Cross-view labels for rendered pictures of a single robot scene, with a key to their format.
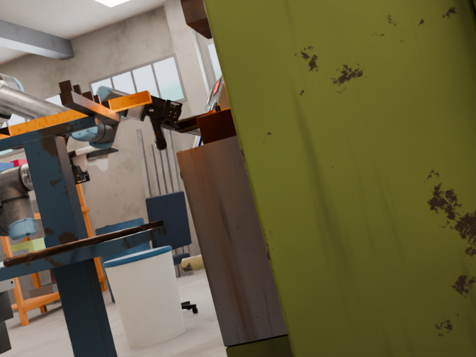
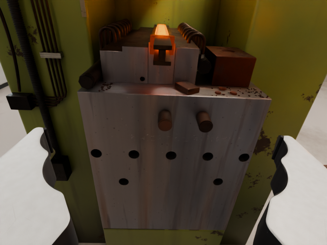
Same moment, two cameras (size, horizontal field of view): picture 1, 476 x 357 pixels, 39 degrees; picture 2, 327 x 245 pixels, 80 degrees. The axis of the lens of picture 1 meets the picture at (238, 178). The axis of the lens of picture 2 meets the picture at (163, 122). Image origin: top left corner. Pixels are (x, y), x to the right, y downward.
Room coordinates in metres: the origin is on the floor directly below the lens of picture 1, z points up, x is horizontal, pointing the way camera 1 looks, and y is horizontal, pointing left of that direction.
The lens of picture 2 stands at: (1.78, 0.42, 1.06)
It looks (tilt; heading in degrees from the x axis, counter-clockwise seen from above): 31 degrees down; 255
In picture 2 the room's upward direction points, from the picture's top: 3 degrees clockwise
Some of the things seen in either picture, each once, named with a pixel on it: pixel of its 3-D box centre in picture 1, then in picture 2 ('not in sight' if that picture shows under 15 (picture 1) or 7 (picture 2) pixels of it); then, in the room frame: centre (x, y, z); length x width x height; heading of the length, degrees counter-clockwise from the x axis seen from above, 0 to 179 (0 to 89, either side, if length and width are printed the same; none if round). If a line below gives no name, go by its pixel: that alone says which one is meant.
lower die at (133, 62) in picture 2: not in sight; (153, 46); (1.66, -0.20, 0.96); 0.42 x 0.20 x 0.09; 77
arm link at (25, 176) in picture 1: (35, 175); not in sight; (1.80, 0.53, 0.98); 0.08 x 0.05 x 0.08; 167
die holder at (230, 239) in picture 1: (329, 213); (166, 121); (1.61, -0.19, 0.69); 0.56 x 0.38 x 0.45; 77
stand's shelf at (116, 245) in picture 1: (71, 254); not in sight; (1.23, 0.33, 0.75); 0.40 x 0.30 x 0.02; 177
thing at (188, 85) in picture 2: not in sight; (187, 87); (1.64, 0.06, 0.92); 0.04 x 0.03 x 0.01; 108
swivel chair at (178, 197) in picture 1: (154, 259); not in sight; (5.42, 0.81, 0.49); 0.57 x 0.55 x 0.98; 68
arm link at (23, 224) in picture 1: (18, 218); not in sight; (1.83, 0.61, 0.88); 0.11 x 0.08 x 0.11; 34
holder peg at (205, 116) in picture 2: not in sight; (204, 121); (1.62, 0.11, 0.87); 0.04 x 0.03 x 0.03; 77
